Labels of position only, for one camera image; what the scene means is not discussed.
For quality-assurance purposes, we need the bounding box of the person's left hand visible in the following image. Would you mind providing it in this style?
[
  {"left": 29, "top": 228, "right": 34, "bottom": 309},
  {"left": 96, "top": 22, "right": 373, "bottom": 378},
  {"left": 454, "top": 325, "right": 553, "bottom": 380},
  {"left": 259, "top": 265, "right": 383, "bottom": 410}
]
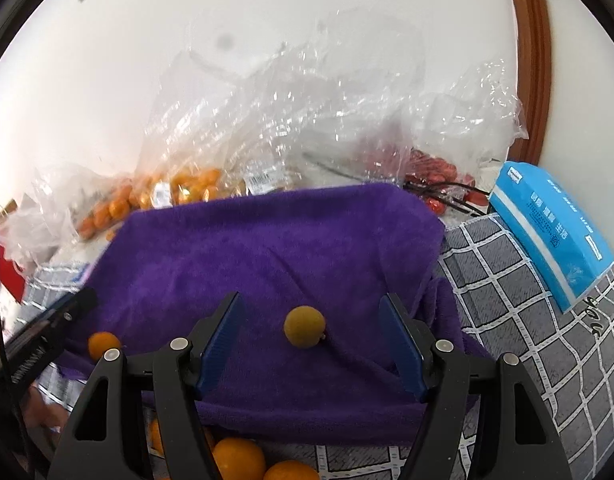
[{"left": 24, "top": 385, "right": 73, "bottom": 453}]

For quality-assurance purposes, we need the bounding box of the orange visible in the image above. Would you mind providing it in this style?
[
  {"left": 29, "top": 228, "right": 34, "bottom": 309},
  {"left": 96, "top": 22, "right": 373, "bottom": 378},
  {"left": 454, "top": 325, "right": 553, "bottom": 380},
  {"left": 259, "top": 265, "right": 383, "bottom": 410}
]
[
  {"left": 211, "top": 436, "right": 267, "bottom": 480},
  {"left": 148, "top": 417, "right": 165, "bottom": 457},
  {"left": 262, "top": 460, "right": 320, "bottom": 480}
]

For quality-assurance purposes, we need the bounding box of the brown wooden door frame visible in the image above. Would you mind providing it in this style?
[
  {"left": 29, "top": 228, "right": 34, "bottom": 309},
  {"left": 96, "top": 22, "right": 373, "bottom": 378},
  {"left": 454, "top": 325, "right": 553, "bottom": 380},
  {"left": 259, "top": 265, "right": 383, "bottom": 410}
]
[{"left": 504, "top": 0, "right": 555, "bottom": 166}]

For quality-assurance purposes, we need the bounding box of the clear bag of mandarins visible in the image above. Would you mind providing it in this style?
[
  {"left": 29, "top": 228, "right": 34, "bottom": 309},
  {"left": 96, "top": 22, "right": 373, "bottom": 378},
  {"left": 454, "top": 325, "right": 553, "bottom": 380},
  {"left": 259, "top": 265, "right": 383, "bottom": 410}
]
[{"left": 0, "top": 162, "right": 143, "bottom": 266}]

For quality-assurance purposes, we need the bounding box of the purple towel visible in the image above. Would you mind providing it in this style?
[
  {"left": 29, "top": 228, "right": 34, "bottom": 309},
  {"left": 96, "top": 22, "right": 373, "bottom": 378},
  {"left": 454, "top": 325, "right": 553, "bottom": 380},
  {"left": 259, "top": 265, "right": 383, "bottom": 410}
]
[{"left": 57, "top": 183, "right": 492, "bottom": 446}]

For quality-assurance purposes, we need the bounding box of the pile of red fruits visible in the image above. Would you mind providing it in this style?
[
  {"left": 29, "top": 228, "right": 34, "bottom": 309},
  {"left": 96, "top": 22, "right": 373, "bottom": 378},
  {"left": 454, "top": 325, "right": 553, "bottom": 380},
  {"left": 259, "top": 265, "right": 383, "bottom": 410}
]
[{"left": 406, "top": 151, "right": 489, "bottom": 213}]

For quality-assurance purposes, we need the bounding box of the clear bag of kumquats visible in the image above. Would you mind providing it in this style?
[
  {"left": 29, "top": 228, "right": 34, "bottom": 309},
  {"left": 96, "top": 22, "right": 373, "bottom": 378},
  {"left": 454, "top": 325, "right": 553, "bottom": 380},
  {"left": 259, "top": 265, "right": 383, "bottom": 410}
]
[{"left": 132, "top": 165, "right": 228, "bottom": 211}]

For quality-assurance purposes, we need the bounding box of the red packet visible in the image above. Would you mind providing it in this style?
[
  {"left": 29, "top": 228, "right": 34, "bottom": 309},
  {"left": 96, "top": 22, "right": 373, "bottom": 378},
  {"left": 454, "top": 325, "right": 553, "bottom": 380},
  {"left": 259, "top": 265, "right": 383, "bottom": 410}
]
[{"left": 0, "top": 244, "right": 29, "bottom": 307}]

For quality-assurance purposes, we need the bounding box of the thin black cord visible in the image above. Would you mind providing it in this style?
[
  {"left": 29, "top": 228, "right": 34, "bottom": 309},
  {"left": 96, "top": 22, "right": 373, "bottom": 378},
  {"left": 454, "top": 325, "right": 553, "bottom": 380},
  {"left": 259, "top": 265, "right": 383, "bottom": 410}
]
[{"left": 404, "top": 180, "right": 494, "bottom": 212}]

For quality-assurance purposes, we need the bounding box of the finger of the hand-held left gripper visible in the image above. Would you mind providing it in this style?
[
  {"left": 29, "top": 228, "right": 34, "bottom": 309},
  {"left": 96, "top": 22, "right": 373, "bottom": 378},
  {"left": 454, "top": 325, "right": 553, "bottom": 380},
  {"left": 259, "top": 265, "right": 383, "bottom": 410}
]
[{"left": 4, "top": 286, "right": 98, "bottom": 386}]

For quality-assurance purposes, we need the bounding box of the blue tissue pack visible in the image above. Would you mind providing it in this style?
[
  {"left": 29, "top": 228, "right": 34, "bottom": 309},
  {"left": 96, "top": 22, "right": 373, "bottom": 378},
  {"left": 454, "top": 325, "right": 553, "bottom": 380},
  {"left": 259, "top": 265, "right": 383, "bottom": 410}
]
[{"left": 488, "top": 161, "right": 614, "bottom": 315}]

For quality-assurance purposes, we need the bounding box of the small yellow-green fruit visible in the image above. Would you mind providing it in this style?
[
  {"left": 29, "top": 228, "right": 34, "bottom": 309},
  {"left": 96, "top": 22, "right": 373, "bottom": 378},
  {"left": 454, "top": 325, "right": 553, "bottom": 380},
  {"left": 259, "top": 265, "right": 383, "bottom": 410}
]
[{"left": 283, "top": 305, "right": 330, "bottom": 349}]

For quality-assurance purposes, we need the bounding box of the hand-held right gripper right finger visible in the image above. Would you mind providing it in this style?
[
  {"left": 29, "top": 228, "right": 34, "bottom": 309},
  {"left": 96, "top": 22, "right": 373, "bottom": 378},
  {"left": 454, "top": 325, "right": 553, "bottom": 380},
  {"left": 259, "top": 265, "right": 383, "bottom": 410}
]
[{"left": 378, "top": 292, "right": 572, "bottom": 480}]

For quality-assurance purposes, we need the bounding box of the small mandarin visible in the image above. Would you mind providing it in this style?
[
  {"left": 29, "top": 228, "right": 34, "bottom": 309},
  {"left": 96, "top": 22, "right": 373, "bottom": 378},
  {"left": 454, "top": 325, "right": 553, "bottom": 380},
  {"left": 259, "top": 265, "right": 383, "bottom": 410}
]
[{"left": 88, "top": 331, "right": 123, "bottom": 362}]

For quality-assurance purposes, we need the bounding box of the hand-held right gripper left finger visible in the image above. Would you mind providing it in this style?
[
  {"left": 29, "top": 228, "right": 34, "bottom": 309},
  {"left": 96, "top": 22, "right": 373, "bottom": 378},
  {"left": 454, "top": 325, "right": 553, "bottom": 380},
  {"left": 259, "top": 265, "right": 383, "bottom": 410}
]
[{"left": 47, "top": 291, "right": 248, "bottom": 480}]

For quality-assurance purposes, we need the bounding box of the large clear plastic bag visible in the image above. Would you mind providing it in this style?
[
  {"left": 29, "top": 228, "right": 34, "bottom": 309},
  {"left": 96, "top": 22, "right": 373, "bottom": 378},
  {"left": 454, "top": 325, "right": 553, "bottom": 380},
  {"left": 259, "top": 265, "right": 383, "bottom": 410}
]
[{"left": 140, "top": 7, "right": 530, "bottom": 196}]

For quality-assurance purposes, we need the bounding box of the grey checked bed sheet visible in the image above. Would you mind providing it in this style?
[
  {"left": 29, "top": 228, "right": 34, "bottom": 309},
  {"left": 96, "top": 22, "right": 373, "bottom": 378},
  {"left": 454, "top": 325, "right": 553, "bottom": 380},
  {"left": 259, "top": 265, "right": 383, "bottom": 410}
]
[{"left": 17, "top": 212, "right": 614, "bottom": 480}]

